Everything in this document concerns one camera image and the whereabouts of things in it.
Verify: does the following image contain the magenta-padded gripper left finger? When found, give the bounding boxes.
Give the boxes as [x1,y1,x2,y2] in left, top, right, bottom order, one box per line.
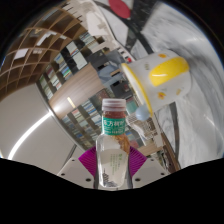
[57,147,99,189]

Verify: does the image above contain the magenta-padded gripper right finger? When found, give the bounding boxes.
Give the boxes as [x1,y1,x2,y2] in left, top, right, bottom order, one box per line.
[128,146,168,189]

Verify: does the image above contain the clear plastic bottle green label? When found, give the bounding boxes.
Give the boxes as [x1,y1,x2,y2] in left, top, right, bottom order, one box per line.
[94,97,129,191]

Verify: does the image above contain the ceiling light strips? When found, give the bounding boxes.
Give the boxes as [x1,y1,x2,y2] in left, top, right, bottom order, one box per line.
[8,112,54,160]

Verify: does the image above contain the dark grey building model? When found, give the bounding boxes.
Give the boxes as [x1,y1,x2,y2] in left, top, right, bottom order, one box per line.
[94,49,134,98]

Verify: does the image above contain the wooden cubby shelf unit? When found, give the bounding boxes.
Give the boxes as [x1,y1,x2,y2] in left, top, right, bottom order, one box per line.
[0,3,84,101]

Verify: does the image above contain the white mug yellow handle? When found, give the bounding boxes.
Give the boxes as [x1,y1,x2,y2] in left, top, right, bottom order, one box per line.
[120,49,193,122]

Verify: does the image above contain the dark bookshelf wall with books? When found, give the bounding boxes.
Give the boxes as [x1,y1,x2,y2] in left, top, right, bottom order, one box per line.
[34,31,161,151]

